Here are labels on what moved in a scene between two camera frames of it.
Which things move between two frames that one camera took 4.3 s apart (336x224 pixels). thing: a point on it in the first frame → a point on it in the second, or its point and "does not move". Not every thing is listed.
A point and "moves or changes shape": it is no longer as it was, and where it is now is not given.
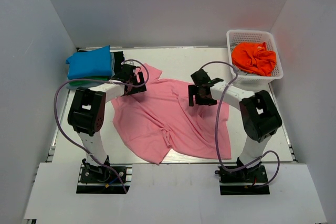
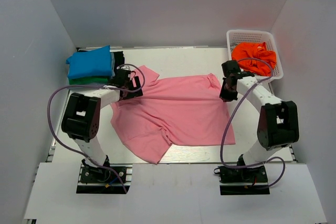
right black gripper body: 205,100 → 229,94
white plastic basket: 255,36 does not move
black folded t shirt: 118,59 does not move
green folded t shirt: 88,82 does not move
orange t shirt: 254,57 does not move
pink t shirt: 150,122 moves or changes shape
